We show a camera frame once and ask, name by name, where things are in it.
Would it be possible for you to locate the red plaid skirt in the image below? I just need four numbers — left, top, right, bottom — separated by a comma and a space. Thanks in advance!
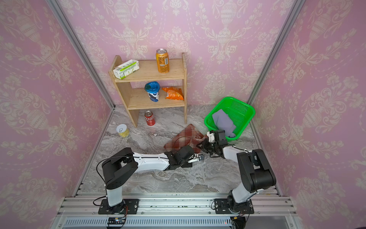
164, 124, 207, 154

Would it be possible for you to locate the lavender skirt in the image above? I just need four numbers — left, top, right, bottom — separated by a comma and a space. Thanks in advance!
212, 109, 236, 138

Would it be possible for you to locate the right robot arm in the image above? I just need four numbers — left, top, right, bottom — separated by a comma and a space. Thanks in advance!
196, 130, 276, 212

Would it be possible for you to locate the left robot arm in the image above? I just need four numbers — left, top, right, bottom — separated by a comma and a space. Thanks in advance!
102, 146, 200, 208

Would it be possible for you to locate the green plastic perforated basket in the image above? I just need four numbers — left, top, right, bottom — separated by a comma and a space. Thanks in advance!
204, 97, 255, 141

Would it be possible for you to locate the red cola can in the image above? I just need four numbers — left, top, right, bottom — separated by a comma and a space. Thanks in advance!
144, 110, 155, 126

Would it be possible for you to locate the orange snack bag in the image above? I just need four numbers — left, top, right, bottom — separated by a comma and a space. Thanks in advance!
162, 86, 184, 101

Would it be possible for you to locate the yellow white can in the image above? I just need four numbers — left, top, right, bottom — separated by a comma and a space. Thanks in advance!
116, 124, 130, 137

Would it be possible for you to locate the wooden two-tier shelf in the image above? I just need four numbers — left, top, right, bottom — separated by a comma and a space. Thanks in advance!
109, 53, 187, 127

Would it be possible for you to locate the small black circuit board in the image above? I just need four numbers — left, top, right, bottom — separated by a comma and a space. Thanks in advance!
107, 217, 126, 227

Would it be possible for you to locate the orange drink can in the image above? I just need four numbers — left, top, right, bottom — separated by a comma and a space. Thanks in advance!
156, 49, 170, 74

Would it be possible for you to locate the white green tissue box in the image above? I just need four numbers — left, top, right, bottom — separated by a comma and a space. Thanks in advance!
113, 59, 140, 80

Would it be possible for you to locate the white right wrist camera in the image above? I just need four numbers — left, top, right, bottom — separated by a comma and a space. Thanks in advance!
206, 130, 215, 143

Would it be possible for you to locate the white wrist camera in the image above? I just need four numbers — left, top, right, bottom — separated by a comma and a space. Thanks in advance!
206, 130, 215, 143
188, 154, 205, 163

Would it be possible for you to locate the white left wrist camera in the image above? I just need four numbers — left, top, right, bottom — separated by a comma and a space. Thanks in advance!
188, 154, 205, 163

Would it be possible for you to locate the aluminium mounting rail frame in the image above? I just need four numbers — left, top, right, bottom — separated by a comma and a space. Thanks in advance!
52, 191, 301, 229

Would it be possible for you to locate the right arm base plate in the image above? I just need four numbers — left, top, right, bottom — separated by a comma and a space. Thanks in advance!
212, 198, 254, 215

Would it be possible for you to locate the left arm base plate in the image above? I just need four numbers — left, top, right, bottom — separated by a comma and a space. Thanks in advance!
98, 199, 139, 215

